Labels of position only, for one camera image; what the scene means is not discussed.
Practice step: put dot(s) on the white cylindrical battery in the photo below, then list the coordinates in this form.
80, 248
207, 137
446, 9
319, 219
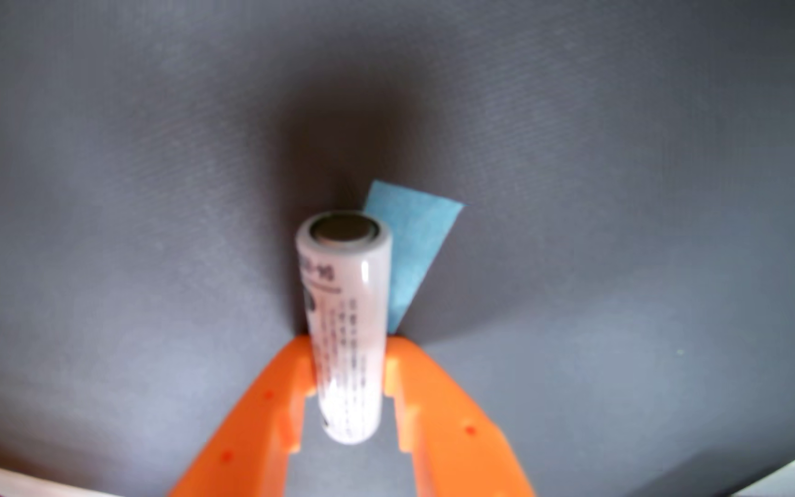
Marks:
346, 331

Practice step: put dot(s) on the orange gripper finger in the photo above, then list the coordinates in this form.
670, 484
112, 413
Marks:
259, 428
446, 428

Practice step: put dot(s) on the blue tape piece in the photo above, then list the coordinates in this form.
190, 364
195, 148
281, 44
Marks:
415, 235

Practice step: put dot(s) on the dark grey table mat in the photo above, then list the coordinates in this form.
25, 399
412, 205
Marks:
94, 207

